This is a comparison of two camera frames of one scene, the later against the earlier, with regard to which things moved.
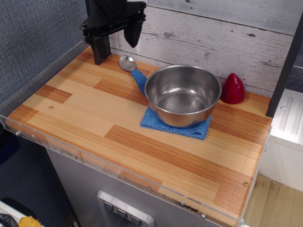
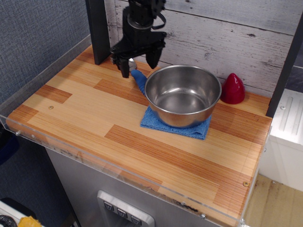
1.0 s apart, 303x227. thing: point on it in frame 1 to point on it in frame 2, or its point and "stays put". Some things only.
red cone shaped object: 233,90 stays put
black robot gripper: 110,15 to 136,41
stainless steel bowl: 182,96 stays put
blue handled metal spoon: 128,64 stays put
